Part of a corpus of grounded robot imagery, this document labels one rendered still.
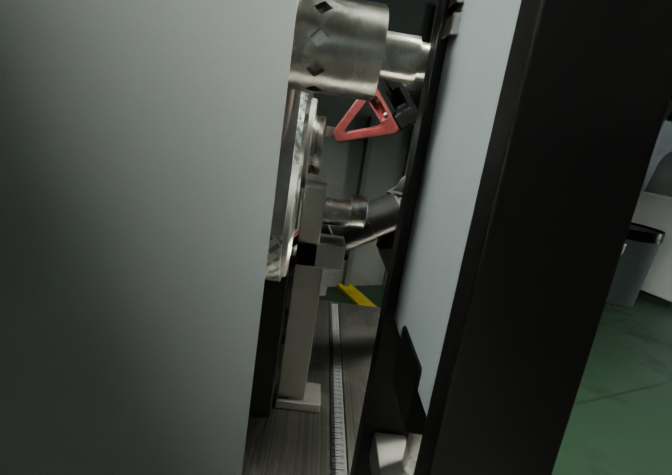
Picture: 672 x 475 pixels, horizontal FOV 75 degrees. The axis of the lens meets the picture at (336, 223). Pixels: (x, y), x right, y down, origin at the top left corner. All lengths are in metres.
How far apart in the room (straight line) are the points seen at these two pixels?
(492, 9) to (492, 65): 0.03
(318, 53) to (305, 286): 0.34
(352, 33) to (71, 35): 0.15
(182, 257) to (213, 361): 0.06
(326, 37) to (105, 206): 0.17
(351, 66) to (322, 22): 0.03
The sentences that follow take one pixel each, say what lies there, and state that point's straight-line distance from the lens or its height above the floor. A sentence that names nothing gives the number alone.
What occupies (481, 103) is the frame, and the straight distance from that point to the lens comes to 0.21.
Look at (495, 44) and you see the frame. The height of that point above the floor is 1.33.
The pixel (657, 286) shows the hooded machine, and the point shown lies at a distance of 5.35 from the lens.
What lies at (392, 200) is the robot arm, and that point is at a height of 1.19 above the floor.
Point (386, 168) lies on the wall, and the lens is 3.42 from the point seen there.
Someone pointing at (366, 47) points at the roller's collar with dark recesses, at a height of 1.33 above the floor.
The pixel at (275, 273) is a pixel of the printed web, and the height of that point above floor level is 1.13.
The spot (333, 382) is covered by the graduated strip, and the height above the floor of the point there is 0.90.
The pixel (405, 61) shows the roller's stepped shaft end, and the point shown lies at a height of 1.33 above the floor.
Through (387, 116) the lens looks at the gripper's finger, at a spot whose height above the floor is 1.30.
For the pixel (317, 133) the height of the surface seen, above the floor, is 1.27.
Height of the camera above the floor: 1.29
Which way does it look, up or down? 13 degrees down
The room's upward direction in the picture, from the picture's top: 9 degrees clockwise
